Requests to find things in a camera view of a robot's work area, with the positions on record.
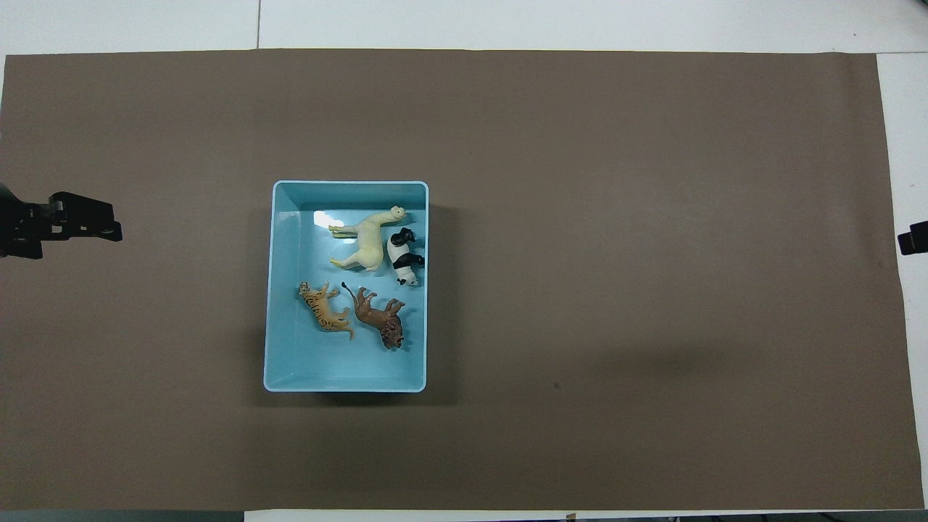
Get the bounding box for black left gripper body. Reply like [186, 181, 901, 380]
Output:
[0, 184, 49, 260]

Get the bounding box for orange striped tiger toy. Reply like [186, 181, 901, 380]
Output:
[297, 280, 357, 342]

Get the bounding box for cream llama toy figure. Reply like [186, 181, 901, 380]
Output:
[328, 205, 407, 273]

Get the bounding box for brown lion toy figure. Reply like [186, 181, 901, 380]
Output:
[340, 281, 407, 352]

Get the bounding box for black and white panda toy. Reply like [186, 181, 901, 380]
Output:
[386, 226, 426, 288]

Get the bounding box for light blue plastic storage box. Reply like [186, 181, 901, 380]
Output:
[262, 180, 430, 394]

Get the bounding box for brown paper table mat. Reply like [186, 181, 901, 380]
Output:
[0, 49, 925, 512]

